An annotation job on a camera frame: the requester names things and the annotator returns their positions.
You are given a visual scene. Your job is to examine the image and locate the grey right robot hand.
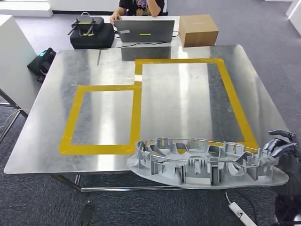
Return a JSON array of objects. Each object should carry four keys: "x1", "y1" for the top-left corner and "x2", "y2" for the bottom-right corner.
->
[{"x1": 263, "y1": 129, "x2": 299, "y2": 159}]

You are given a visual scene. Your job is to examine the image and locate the grey plastic wheel cover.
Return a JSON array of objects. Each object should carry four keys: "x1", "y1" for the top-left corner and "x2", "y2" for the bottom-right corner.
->
[{"x1": 127, "y1": 137, "x2": 289, "y2": 190}]

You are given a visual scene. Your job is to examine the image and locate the steel workbench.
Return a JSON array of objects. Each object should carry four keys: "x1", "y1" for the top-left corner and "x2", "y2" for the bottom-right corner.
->
[{"x1": 3, "y1": 44, "x2": 291, "y2": 193}]

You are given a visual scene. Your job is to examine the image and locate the white power strip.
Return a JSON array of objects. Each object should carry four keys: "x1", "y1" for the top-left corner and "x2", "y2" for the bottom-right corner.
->
[{"x1": 228, "y1": 202, "x2": 258, "y2": 226}]

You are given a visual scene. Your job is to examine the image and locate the white display plinth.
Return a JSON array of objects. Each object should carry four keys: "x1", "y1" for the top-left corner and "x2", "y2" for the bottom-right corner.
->
[
  {"x1": 0, "y1": 0, "x2": 54, "y2": 18},
  {"x1": 285, "y1": 0, "x2": 301, "y2": 37}
]

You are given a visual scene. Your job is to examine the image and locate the brown cardboard box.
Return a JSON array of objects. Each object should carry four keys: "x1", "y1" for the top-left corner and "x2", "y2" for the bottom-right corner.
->
[{"x1": 178, "y1": 14, "x2": 220, "y2": 48}]

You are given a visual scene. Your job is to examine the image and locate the grey laptop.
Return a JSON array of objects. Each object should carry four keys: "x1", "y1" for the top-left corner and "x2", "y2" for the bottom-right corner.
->
[{"x1": 114, "y1": 19, "x2": 176, "y2": 44}]

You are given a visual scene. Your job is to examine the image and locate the person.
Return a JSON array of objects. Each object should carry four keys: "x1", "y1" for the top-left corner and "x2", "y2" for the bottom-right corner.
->
[{"x1": 109, "y1": 0, "x2": 169, "y2": 25}]

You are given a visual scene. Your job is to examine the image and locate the black robot foot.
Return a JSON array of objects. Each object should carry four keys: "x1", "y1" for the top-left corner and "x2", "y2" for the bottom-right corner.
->
[{"x1": 75, "y1": 201, "x2": 97, "y2": 226}]

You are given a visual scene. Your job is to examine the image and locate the black carry case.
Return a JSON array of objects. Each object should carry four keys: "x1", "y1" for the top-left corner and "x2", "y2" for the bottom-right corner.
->
[{"x1": 69, "y1": 23, "x2": 115, "y2": 50}]

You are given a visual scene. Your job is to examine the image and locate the black remote controller with antennas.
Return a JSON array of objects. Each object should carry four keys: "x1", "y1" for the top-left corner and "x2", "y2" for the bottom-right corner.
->
[{"x1": 67, "y1": 12, "x2": 106, "y2": 37}]

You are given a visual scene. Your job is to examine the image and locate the black backpack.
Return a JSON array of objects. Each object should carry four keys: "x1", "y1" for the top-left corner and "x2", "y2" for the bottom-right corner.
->
[{"x1": 26, "y1": 47, "x2": 57, "y2": 84}]

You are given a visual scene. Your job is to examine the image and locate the white table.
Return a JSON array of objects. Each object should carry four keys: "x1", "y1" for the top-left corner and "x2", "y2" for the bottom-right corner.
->
[{"x1": 0, "y1": 14, "x2": 43, "y2": 144}]

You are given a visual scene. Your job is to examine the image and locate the white power strip cable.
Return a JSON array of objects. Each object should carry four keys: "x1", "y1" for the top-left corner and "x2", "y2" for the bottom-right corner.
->
[{"x1": 225, "y1": 190, "x2": 233, "y2": 207}]

